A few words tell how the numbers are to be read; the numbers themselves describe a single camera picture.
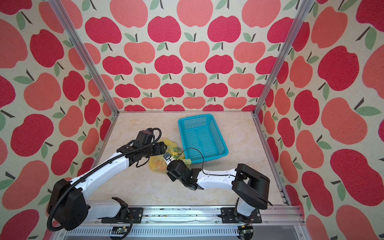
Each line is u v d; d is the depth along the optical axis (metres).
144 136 0.64
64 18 0.73
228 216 0.73
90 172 0.47
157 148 0.75
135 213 0.75
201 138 1.05
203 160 0.94
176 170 0.61
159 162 0.82
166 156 0.71
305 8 0.70
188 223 0.73
